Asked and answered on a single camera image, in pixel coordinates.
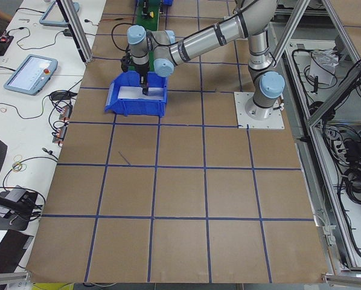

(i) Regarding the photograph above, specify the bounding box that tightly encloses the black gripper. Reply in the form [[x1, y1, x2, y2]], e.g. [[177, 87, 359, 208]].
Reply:
[[135, 63, 149, 95]]

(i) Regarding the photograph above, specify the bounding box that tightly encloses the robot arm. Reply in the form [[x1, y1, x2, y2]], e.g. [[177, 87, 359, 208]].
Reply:
[[121, 0, 285, 109]]

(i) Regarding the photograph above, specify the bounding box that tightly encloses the white foam pad left bin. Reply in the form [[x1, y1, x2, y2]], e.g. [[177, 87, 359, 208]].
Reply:
[[118, 86, 164, 101]]

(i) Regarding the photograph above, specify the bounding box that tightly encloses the blue left plastic bin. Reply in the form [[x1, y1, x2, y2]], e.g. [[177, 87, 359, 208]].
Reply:
[[104, 71, 168, 117]]

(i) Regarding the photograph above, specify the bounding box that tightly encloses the blue plastic bin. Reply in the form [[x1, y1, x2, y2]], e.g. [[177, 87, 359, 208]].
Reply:
[[162, 0, 173, 6], [104, 71, 168, 117]]

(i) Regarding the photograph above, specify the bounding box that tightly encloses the green conveyor belt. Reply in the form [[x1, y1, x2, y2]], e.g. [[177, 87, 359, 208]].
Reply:
[[127, 1, 163, 71]]

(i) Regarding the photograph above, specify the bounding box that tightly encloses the blue right plastic bin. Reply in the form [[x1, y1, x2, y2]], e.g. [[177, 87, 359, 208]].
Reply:
[[162, 0, 173, 6]]

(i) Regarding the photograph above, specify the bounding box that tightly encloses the teach pendant near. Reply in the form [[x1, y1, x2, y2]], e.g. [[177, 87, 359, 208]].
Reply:
[[4, 54, 58, 95]]

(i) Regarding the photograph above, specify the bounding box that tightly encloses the teach pendant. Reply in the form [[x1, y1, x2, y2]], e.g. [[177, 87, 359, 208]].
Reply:
[[39, 1, 68, 28], [4, 54, 58, 95]]

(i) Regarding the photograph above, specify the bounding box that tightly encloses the teach pendant far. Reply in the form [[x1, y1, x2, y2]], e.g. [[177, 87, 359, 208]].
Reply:
[[39, 1, 68, 28]]

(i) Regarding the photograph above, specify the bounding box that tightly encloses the aluminium frame post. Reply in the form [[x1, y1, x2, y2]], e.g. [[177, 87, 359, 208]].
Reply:
[[56, 0, 93, 63]]

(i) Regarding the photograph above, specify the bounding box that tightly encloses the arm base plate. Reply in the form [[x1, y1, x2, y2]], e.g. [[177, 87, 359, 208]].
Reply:
[[234, 92, 285, 130]]

